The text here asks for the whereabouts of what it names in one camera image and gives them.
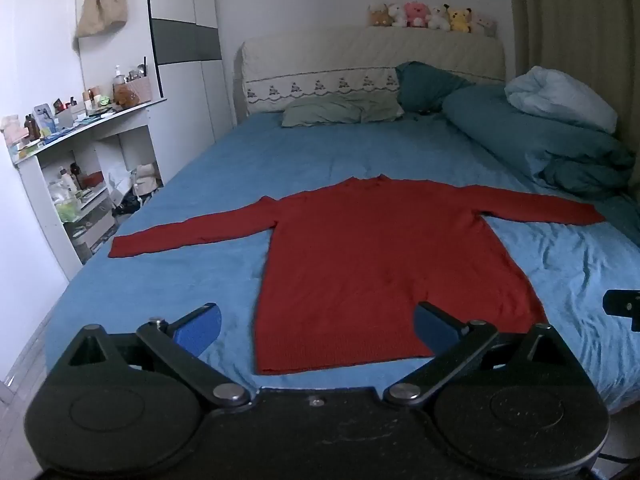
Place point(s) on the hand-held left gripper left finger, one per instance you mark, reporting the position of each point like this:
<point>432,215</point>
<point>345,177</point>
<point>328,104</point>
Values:
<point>200,332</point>

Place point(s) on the brown plush bear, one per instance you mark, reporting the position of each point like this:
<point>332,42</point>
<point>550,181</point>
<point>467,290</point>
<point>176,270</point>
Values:
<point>380,15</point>

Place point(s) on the brown glass bottle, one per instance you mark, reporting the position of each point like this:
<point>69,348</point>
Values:
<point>33,129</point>

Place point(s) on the pink storage box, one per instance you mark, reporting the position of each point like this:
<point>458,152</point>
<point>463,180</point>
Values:
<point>141,89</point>

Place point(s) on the red knit sweater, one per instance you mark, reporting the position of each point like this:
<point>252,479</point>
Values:
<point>370,260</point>

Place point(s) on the green pillow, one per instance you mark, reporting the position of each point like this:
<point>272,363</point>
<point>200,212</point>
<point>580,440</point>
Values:
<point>340,109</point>

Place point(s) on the white pump bottle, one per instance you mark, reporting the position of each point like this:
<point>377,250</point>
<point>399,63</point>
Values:
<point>118,76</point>

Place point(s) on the cream padded headboard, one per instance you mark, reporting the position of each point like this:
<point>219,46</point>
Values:
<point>350,55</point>

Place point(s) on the white and grey wardrobe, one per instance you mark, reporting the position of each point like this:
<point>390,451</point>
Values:
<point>185,60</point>

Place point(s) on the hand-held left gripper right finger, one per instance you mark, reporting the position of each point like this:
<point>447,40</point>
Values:
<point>432,330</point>

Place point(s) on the bed with blue sheet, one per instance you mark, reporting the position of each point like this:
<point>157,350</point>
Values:
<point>280,155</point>

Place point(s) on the beige curtain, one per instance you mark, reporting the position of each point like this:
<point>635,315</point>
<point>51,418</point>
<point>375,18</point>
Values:
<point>575,15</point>

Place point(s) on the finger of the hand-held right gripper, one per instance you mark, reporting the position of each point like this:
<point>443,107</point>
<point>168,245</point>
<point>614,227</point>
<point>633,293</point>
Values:
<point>622,304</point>

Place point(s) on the green plastic bag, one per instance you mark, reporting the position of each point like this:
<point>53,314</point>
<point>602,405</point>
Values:
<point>67,209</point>

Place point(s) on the pale pink plush toy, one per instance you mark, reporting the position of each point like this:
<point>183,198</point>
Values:
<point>484,25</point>

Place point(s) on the light blue blanket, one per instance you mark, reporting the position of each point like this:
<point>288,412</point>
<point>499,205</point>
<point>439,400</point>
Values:
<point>560,95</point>

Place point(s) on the teal duvet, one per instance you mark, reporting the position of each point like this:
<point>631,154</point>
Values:
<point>530,135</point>

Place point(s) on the brown plush toy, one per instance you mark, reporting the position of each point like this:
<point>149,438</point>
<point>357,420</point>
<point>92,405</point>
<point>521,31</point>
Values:
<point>126,97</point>

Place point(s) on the white shelving unit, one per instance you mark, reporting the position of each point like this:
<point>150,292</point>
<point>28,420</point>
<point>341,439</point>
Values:
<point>130,120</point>

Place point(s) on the white plush toy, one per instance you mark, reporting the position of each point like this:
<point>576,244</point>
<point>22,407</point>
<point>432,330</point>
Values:
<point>438,19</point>

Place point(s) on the teal pillow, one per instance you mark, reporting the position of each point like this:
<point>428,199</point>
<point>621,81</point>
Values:
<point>425,85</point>

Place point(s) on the yellow plush toy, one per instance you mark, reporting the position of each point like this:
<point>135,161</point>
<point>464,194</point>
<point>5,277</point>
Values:
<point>460,20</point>

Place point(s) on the blue and white box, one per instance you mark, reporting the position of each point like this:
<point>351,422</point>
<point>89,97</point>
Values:
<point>45,119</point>

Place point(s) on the white stuffed bag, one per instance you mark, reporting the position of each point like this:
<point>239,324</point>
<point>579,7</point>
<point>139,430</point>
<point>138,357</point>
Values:
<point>147,179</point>

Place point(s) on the white plush dog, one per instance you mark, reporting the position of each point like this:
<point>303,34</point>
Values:
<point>398,16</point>

